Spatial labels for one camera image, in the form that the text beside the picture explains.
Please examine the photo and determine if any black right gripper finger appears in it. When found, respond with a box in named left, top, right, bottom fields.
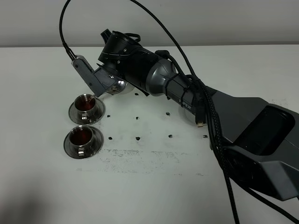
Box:
left=100, top=29, right=112, bottom=44
left=136, top=88, right=150, bottom=97

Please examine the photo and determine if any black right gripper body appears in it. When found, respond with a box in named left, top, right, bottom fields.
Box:
left=99, top=31, right=161, bottom=93

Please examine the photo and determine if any stainless steel teapot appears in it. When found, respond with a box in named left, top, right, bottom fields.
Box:
left=87, top=79, right=134, bottom=97

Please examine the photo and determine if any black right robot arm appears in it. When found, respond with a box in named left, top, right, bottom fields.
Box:
left=99, top=30, right=299, bottom=201

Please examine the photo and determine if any steel teapot saucer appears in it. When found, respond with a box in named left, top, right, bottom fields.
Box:
left=185, top=109, right=196, bottom=125

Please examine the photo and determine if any far stainless steel saucer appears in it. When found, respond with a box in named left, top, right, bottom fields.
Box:
left=68, top=94, right=106, bottom=125

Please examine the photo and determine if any stainless steel saucer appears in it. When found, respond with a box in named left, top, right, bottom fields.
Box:
left=68, top=94, right=106, bottom=125
left=64, top=125, right=104, bottom=159

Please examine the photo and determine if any far stainless steel teacup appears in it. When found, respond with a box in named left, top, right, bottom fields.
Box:
left=74, top=94, right=97, bottom=121

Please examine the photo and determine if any stainless steel teacup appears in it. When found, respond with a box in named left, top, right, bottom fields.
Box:
left=69, top=126, right=94, bottom=157
left=74, top=94, right=97, bottom=121

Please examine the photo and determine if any near stainless steel saucer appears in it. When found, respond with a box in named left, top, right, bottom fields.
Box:
left=64, top=125, right=104, bottom=159

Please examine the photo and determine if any near stainless steel teacup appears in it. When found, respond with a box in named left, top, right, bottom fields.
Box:
left=69, top=126, right=94, bottom=157

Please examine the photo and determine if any black right camera cable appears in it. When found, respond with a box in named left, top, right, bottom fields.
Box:
left=58, top=0, right=299, bottom=224

